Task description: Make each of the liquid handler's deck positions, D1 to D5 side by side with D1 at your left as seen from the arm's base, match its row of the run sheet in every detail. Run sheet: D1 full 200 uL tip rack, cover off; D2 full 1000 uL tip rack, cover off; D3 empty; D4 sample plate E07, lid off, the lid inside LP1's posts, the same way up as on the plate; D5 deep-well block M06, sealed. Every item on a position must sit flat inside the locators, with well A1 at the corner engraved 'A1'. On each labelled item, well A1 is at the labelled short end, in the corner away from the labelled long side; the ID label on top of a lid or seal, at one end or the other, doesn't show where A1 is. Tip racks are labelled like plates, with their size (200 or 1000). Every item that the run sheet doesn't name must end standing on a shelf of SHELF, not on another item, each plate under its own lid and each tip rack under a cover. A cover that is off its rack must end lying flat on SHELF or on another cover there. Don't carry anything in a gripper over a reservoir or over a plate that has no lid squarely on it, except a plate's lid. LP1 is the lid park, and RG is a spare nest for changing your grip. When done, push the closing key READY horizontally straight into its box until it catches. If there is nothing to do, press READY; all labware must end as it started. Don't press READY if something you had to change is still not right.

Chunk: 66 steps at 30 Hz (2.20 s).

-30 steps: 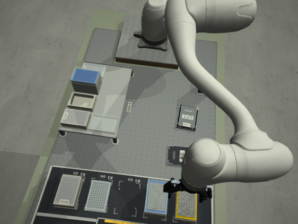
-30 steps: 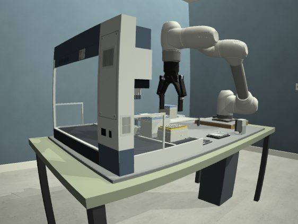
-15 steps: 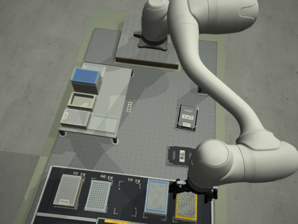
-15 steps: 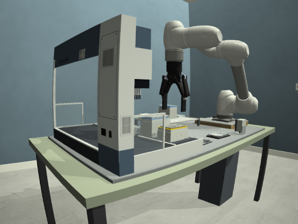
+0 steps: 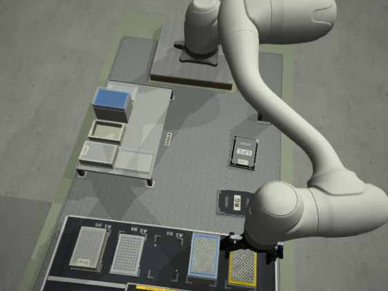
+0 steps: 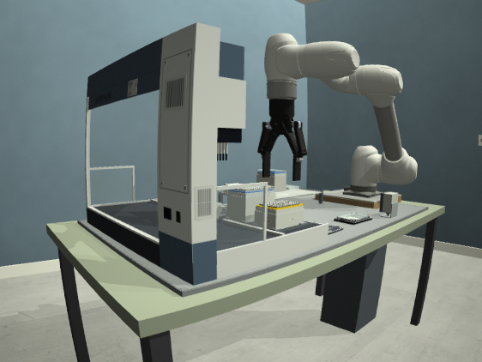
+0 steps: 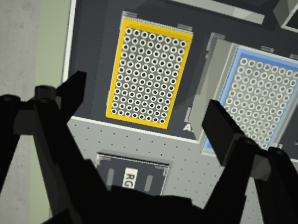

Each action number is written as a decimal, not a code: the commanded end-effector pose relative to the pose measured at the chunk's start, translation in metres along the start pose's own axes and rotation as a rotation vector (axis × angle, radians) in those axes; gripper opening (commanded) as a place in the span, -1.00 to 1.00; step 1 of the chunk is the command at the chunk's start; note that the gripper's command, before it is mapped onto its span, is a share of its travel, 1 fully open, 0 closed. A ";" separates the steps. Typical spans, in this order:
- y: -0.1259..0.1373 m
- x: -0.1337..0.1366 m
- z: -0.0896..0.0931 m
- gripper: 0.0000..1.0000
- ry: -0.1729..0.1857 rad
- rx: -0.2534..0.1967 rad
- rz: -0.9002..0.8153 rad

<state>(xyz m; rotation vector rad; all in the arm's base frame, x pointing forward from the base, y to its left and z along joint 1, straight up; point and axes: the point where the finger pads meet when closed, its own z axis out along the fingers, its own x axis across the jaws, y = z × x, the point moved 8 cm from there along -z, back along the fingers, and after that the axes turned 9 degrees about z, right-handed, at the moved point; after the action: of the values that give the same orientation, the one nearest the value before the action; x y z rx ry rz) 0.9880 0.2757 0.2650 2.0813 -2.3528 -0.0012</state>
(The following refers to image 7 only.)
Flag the yellow tip rack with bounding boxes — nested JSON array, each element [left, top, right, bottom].
[[106, 16, 193, 129]]

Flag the dark grey rectangular nest plate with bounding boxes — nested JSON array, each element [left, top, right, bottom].
[[96, 152, 169, 196]]

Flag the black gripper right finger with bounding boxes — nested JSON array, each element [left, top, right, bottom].
[[195, 99, 298, 224]]

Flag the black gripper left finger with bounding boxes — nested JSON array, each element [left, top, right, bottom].
[[0, 71, 132, 224]]

